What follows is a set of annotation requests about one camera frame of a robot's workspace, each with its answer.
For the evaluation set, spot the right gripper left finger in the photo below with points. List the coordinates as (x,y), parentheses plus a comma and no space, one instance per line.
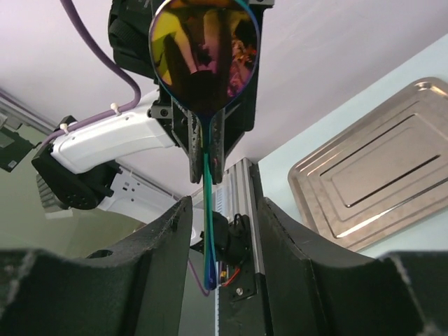
(134,287)

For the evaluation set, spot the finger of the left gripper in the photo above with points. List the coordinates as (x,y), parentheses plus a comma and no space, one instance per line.
(195,152)
(216,147)

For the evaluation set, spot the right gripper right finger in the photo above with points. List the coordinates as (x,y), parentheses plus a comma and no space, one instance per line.
(316,287)

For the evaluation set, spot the iridescent spoon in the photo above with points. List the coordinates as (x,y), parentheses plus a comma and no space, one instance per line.
(205,54)

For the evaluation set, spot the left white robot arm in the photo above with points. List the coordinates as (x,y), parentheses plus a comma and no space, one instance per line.
(79,160)

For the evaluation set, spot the metal tray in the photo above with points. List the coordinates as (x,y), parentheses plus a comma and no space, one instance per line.
(380,175)

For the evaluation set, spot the aluminium front rail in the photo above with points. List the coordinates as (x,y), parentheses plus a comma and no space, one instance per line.
(242,189)

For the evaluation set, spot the white cable duct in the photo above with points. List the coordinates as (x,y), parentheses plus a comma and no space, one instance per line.
(216,311)

